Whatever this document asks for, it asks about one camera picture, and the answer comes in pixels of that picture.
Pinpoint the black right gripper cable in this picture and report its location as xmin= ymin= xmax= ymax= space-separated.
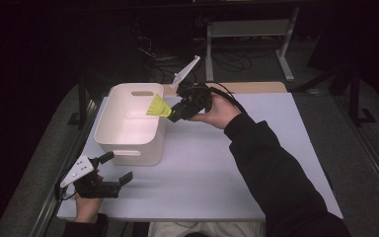
xmin=208 ymin=82 xmax=249 ymax=116

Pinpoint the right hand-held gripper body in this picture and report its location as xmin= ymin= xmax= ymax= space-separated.
xmin=169 ymin=54 xmax=213 ymax=120

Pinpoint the wooden desk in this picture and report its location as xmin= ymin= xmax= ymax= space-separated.
xmin=162 ymin=81 xmax=288 ymax=97

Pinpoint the tangle of floor cables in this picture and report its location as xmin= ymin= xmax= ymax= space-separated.
xmin=133 ymin=19 xmax=277 ymax=85

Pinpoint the person's lap in light trousers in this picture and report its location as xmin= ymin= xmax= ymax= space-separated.
xmin=147 ymin=220 xmax=266 ymax=237

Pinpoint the aluminium rail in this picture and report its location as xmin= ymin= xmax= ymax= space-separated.
xmin=29 ymin=98 xmax=104 ymax=237
xmin=334 ymin=97 xmax=379 ymax=211

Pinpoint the person's right hand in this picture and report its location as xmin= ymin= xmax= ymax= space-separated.
xmin=187 ymin=92 xmax=242 ymax=130

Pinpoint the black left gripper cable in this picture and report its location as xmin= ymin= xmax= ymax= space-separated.
xmin=54 ymin=164 xmax=79 ymax=201

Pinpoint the white plastic storage bin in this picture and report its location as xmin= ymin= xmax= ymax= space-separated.
xmin=94 ymin=82 xmax=168 ymax=167

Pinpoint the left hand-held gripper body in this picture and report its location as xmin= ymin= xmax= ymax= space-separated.
xmin=59 ymin=154 xmax=122 ymax=199

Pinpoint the black metal stand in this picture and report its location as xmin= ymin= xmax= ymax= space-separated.
xmin=66 ymin=72 xmax=95 ymax=128
xmin=347 ymin=64 xmax=378 ymax=126

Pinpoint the person's left hand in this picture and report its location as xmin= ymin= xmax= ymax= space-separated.
xmin=74 ymin=173 xmax=105 ymax=224

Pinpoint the yellow shuttlecock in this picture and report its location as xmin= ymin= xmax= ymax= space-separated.
xmin=145 ymin=93 xmax=173 ymax=119

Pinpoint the white metal frame stand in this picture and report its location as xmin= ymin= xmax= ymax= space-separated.
xmin=204 ymin=7 xmax=301 ymax=83

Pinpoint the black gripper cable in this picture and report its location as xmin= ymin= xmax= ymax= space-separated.
xmin=208 ymin=82 xmax=249 ymax=116
xmin=54 ymin=164 xmax=79 ymax=201

